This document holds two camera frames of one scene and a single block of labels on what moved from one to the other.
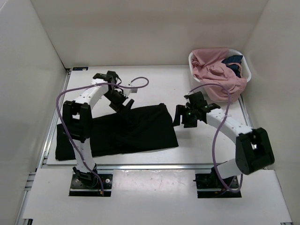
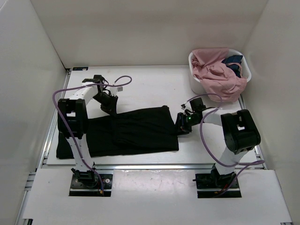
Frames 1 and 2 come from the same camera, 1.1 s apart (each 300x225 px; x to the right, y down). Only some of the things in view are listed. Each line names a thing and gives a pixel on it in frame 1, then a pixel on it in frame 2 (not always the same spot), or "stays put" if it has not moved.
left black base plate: [88, 185] stays put
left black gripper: [122, 110] to [111, 108]
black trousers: [134, 129] stays put
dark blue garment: [234, 58] stays put
